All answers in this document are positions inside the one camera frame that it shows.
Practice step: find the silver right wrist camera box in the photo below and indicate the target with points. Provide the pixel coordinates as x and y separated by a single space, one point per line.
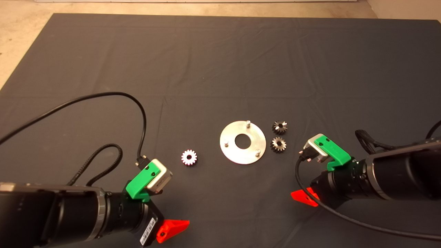
315 148

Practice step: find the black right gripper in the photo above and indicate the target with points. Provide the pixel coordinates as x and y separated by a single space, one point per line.
344 182

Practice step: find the round metal carrier plate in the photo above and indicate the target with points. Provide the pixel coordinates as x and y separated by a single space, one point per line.
241 156

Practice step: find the steel planetary gear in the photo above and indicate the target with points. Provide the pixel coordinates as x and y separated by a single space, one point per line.
274 146
275 128
189 152

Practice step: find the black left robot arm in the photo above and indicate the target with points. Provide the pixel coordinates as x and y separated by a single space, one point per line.
51 217

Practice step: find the green left camera mount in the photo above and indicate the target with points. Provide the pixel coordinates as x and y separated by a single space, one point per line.
137 187

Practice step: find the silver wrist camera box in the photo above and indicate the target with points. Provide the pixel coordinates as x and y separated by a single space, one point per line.
162 177
315 148

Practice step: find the green right camera mount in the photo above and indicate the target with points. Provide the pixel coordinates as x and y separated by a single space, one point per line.
336 151

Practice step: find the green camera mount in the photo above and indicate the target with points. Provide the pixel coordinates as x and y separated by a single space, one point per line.
137 187
336 151

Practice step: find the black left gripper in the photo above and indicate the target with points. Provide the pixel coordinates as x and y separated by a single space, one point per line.
137 217

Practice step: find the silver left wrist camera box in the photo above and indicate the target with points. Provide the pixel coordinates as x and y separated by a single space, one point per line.
162 177

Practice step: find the dark grey table cloth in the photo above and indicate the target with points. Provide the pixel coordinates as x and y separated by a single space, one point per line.
206 69

